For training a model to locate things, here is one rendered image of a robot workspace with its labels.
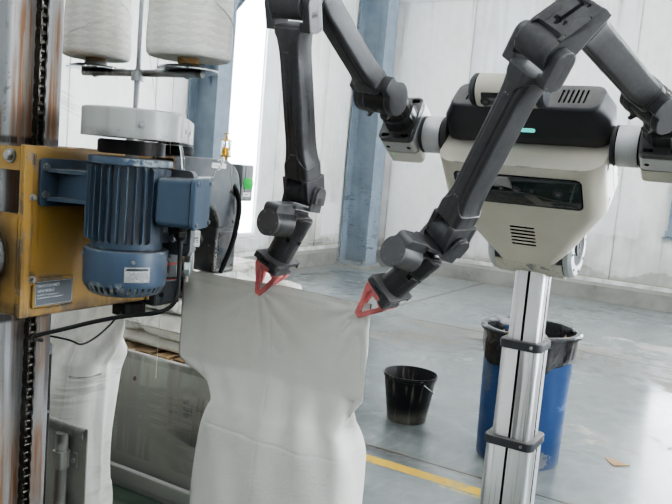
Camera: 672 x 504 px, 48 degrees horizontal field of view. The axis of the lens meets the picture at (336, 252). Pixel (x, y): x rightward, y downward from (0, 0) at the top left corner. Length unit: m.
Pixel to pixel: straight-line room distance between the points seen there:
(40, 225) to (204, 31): 0.47
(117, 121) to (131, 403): 1.25
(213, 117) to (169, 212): 6.31
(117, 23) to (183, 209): 0.50
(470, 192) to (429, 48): 9.06
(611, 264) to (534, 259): 7.61
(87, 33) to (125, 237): 0.49
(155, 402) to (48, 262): 0.94
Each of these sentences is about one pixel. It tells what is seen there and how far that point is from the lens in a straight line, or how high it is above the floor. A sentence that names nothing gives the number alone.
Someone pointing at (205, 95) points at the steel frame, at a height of 1.91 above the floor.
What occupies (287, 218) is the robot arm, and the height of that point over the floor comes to 1.23.
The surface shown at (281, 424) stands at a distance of 1.62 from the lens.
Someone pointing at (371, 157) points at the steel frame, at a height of 1.47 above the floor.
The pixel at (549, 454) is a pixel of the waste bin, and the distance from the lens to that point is 3.84.
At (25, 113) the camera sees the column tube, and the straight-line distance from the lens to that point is 1.52.
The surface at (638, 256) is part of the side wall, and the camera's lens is 9.46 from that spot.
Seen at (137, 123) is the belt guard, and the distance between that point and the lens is 1.35.
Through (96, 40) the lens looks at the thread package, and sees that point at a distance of 1.68.
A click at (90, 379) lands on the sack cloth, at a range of 1.99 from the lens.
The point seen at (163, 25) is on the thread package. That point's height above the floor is 1.58.
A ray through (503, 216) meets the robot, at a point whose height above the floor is 1.26.
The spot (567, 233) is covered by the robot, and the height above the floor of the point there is 1.24.
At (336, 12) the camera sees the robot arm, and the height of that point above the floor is 1.65.
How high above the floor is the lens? 1.35
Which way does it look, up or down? 7 degrees down
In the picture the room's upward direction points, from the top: 5 degrees clockwise
